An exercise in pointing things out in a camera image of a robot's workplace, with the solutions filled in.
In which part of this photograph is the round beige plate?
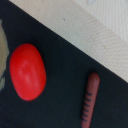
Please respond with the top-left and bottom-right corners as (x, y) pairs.
(0, 19), (9, 91)

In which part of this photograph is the beige woven placemat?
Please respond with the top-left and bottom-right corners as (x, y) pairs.
(9, 0), (128, 83)

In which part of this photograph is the brown sausage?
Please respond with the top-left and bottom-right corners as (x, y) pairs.
(81, 73), (100, 128)

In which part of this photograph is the red tomato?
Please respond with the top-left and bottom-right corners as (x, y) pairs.
(9, 43), (46, 101)

